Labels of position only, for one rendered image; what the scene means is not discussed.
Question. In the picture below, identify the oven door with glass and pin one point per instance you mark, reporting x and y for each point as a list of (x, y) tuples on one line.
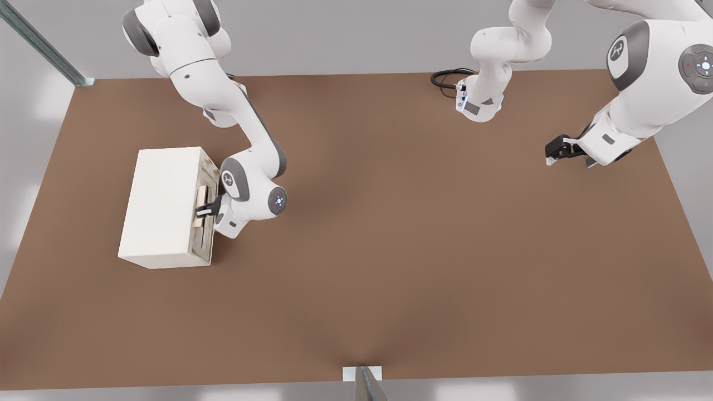
[(205, 239)]

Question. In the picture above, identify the white oven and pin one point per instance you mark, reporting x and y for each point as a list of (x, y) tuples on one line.
[(161, 206)]

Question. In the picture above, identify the silver frame post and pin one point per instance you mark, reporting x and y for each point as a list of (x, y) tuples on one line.
[(365, 384), (44, 47)]

